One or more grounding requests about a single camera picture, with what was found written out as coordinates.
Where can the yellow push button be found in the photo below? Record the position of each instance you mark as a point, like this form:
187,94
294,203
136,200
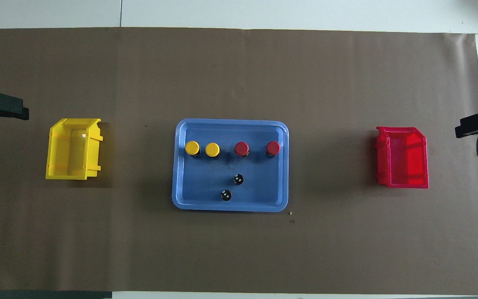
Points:
192,148
212,149

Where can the red push button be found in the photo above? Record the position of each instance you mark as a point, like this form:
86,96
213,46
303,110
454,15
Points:
273,148
241,148

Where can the yellow plastic bin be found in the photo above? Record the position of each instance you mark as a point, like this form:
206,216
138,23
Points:
71,153

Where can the red plastic bin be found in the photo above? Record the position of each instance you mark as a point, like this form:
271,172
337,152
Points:
405,160

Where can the blue plastic tray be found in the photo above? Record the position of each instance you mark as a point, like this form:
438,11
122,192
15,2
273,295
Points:
206,182

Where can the brown table mat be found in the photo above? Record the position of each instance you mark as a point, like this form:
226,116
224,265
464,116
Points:
239,257

